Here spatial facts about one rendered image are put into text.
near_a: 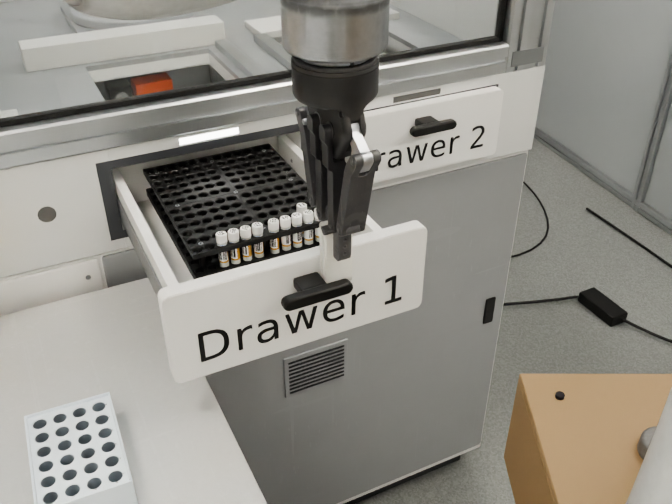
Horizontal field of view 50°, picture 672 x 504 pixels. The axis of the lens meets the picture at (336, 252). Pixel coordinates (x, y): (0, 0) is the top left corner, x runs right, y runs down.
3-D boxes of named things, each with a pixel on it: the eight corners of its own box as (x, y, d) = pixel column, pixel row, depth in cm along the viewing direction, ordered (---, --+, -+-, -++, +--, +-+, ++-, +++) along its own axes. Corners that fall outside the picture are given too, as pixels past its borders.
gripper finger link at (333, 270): (349, 218, 71) (353, 222, 71) (349, 276, 75) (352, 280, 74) (321, 225, 70) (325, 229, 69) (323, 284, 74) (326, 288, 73)
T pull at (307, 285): (354, 293, 73) (354, 282, 72) (285, 314, 70) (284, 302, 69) (338, 274, 75) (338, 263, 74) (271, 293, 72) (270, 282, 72)
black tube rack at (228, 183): (339, 263, 88) (339, 217, 84) (199, 302, 81) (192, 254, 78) (271, 184, 104) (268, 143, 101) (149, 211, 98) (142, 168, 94)
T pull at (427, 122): (457, 128, 105) (457, 120, 104) (412, 138, 102) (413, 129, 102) (443, 119, 108) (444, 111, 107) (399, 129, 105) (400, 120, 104)
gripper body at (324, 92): (399, 59, 59) (394, 161, 65) (351, 31, 66) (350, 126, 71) (315, 74, 57) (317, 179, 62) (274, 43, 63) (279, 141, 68)
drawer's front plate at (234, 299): (421, 306, 84) (428, 225, 77) (175, 385, 73) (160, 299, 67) (413, 298, 85) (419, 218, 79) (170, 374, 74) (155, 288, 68)
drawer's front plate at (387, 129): (495, 154, 116) (504, 88, 110) (333, 193, 106) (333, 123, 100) (489, 150, 118) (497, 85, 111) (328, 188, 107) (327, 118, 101)
